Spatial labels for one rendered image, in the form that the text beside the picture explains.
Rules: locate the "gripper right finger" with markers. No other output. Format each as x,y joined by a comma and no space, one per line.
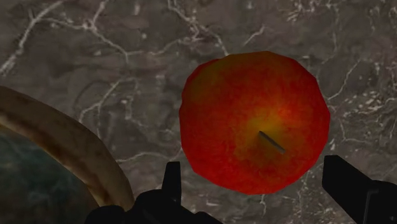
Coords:
347,183

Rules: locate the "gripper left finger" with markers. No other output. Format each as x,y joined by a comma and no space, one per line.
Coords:
171,183

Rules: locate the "red apple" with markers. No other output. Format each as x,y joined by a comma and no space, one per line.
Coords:
254,124

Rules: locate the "beige rimmed teal bowl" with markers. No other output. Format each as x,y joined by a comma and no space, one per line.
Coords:
62,145

